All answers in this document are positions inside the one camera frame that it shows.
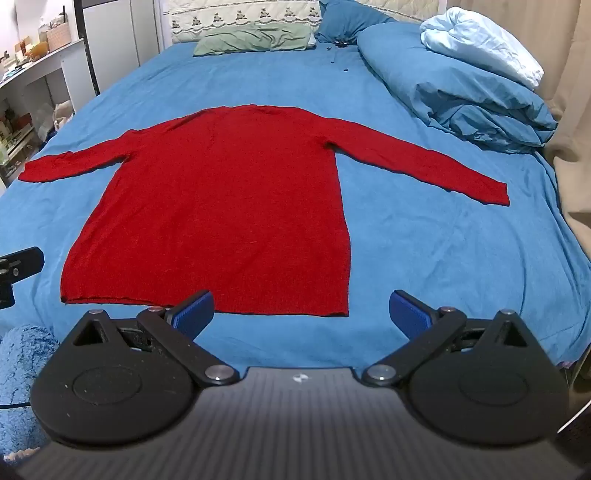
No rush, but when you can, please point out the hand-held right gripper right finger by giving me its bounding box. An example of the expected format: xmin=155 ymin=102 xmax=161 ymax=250
xmin=361 ymin=290 xmax=539 ymax=387

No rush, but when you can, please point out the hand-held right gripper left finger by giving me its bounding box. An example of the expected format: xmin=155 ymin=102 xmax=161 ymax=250
xmin=58 ymin=290 xmax=241 ymax=387

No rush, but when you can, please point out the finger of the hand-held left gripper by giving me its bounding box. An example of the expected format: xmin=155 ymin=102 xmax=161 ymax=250
xmin=0 ymin=247 xmax=45 ymax=310

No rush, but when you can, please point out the red knit sweater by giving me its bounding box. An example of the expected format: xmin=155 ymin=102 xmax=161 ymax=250
xmin=18 ymin=104 xmax=510 ymax=318

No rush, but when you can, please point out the blue bed sheet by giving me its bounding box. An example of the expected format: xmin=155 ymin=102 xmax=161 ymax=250
xmin=0 ymin=36 xmax=591 ymax=370

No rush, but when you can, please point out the blue fluffy cloth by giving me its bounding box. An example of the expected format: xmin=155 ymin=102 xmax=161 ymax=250
xmin=0 ymin=323 xmax=58 ymax=455

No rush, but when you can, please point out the white shelf unit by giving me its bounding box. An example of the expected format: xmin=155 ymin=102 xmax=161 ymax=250
xmin=0 ymin=38 xmax=100 ymax=188

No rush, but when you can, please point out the blue duvet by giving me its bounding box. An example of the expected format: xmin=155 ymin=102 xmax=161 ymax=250
xmin=357 ymin=21 xmax=559 ymax=154

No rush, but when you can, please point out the black pole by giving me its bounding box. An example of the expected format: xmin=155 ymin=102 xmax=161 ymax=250
xmin=74 ymin=0 xmax=101 ymax=96

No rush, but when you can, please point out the woven basket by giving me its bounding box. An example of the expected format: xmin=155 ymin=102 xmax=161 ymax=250
xmin=46 ymin=23 xmax=73 ymax=52

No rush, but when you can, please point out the white wardrobe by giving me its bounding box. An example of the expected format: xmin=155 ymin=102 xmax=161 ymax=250
xmin=83 ymin=0 xmax=172 ymax=93

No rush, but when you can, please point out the green pillow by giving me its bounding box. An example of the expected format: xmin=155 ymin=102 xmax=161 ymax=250
xmin=193 ymin=22 xmax=315 ymax=57

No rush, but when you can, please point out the light blue blanket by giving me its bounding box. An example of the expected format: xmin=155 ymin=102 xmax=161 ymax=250
xmin=419 ymin=7 xmax=546 ymax=90

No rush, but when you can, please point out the blue pillow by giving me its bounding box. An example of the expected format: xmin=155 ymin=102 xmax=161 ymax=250
xmin=315 ymin=0 xmax=398 ymax=45

